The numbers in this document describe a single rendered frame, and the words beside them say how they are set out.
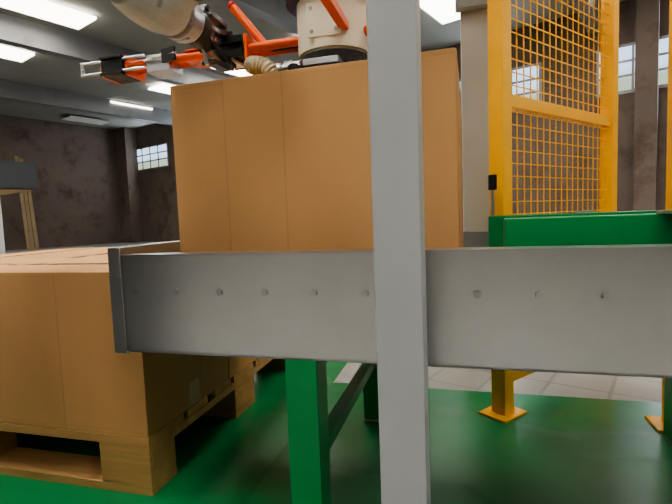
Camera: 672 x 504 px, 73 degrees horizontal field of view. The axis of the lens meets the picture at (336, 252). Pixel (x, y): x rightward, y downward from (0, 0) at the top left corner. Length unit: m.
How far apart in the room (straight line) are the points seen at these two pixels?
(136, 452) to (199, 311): 0.50
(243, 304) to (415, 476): 0.41
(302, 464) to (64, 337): 0.70
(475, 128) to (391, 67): 1.49
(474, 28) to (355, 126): 1.32
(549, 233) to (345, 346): 0.40
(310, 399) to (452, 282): 0.32
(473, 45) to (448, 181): 1.32
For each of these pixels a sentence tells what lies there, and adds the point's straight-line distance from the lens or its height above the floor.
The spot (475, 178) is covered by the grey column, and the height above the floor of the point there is 0.79.
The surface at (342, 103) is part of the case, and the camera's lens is 0.93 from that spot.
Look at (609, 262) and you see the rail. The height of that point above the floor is 0.57.
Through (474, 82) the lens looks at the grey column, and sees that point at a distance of 2.10.
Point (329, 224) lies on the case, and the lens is 0.91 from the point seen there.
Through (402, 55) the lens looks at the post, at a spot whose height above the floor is 0.84.
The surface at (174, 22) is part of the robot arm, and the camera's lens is 1.01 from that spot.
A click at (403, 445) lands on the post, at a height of 0.36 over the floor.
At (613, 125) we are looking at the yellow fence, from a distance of 2.18.
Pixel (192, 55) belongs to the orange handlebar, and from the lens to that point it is 1.31.
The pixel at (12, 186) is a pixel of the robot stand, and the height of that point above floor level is 0.71.
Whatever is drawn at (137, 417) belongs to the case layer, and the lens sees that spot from 1.25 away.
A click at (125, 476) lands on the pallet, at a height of 0.04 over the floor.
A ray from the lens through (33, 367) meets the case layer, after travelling 1.43.
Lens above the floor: 0.66
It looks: 4 degrees down
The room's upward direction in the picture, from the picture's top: 2 degrees counter-clockwise
